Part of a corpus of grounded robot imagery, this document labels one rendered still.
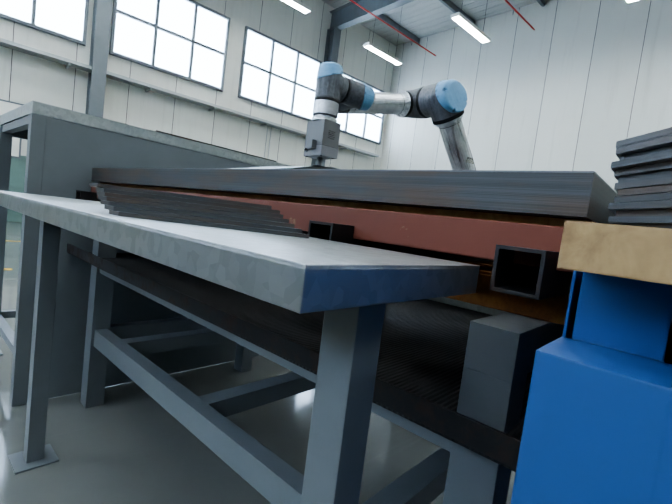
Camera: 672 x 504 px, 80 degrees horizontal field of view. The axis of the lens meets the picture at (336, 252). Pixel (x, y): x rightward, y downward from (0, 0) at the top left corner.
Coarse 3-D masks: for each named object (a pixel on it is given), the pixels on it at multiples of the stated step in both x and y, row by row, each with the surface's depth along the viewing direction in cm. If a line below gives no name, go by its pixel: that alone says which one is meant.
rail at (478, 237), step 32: (96, 192) 141; (192, 192) 102; (224, 192) 92; (352, 224) 63; (384, 224) 59; (416, 224) 55; (448, 224) 52; (480, 224) 49; (512, 224) 47; (544, 224) 47; (480, 256) 49
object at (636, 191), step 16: (624, 144) 25; (640, 144) 24; (656, 144) 22; (624, 160) 25; (640, 160) 24; (656, 160) 22; (624, 176) 26; (640, 176) 24; (656, 176) 23; (624, 192) 25; (640, 192) 24; (656, 192) 23; (608, 208) 27; (624, 208) 25; (640, 208) 24; (656, 208) 23; (624, 224) 26; (640, 224) 24; (656, 224) 23
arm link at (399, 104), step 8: (416, 88) 151; (376, 96) 140; (384, 96) 142; (392, 96) 144; (400, 96) 147; (408, 96) 147; (376, 104) 140; (384, 104) 142; (392, 104) 144; (400, 104) 146; (408, 104) 148; (344, 112) 136; (352, 112) 138; (360, 112) 140; (368, 112) 142; (376, 112) 143; (384, 112) 145; (392, 112) 147; (400, 112) 149; (408, 112) 150; (416, 112) 150
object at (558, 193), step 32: (256, 192) 80; (288, 192) 73; (320, 192) 68; (352, 192) 63; (384, 192) 59; (416, 192) 55; (448, 192) 52; (480, 192) 49; (512, 192) 47; (544, 192) 45; (576, 192) 43; (608, 192) 49
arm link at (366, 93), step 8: (352, 80) 120; (352, 88) 119; (360, 88) 121; (368, 88) 123; (352, 96) 120; (360, 96) 121; (368, 96) 123; (344, 104) 124; (352, 104) 123; (360, 104) 123; (368, 104) 124
